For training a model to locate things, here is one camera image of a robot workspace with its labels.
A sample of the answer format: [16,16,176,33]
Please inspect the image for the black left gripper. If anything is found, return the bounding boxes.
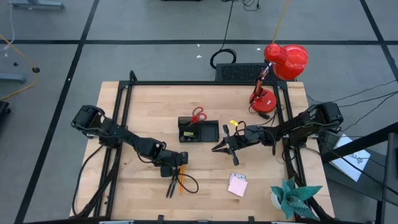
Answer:
[154,151,190,189]

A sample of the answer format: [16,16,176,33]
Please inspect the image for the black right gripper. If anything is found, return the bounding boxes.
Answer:
[211,124,266,166]

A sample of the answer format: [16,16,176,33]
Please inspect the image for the black mesh desk organizer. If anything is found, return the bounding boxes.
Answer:
[177,116,220,143]

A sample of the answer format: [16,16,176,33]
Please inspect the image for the red-handled scissors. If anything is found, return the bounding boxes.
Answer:
[188,106,208,126]

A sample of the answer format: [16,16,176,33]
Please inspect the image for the pink sticky note pad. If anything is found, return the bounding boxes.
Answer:
[227,179,249,198]

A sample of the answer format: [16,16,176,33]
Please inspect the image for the patterned card stack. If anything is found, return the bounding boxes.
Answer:
[229,172,248,183]

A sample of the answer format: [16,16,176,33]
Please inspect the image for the black vented computer case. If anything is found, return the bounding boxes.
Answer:
[215,62,296,83]

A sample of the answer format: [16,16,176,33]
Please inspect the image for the green plant in white pot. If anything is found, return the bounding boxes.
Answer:
[269,176,323,221]

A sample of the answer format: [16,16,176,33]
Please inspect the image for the red desk lamp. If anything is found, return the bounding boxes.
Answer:
[248,43,310,114]

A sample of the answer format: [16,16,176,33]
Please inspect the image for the white paper sheet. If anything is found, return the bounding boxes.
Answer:
[328,133,372,183]

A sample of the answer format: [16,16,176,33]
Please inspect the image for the black metal beam structure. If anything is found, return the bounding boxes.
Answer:
[320,121,398,224]

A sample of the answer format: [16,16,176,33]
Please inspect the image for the black caster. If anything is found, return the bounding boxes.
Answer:
[0,101,11,124]

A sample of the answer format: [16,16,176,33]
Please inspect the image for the grey table foot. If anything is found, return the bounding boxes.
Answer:
[0,73,27,84]
[9,0,65,10]

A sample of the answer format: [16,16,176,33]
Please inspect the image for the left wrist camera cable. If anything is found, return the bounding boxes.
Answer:
[175,172,200,194]

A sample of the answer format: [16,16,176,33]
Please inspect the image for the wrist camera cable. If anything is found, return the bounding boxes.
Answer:
[233,120,248,138]
[175,172,200,194]

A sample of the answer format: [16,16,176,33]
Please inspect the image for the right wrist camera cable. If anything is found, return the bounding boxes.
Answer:
[233,120,248,138]

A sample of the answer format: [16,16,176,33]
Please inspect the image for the black lamp power cable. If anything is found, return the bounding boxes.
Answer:
[248,102,285,133]

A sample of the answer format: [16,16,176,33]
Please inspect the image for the black aluminium rig frame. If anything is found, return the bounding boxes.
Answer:
[70,70,336,224]

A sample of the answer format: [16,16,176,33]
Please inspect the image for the black hanging coiled cable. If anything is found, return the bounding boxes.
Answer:
[210,0,238,70]

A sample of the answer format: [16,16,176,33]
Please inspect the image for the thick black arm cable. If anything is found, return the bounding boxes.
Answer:
[72,144,105,218]

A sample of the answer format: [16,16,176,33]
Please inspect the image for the yellow hanging cable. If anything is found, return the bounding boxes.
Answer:
[272,0,291,44]

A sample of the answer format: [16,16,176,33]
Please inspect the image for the thin black floor cable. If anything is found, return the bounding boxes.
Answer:
[306,79,398,106]
[340,91,398,132]

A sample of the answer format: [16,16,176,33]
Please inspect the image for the yellow floor cable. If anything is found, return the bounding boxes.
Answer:
[0,34,40,102]

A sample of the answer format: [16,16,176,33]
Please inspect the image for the white floor cable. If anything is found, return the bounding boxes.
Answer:
[0,0,16,53]

